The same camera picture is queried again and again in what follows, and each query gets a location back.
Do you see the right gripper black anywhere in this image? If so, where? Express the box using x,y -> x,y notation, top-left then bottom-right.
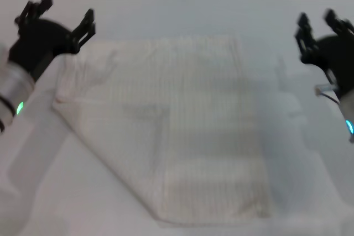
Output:
294,9 -> 354,97

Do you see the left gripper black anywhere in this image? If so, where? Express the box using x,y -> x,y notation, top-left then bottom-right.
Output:
8,0 -> 96,82

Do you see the cream white ribbed towel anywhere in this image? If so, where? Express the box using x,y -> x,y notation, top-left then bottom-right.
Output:
51,34 -> 273,222

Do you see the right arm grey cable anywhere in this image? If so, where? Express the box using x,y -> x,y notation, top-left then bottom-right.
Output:
314,83 -> 342,107

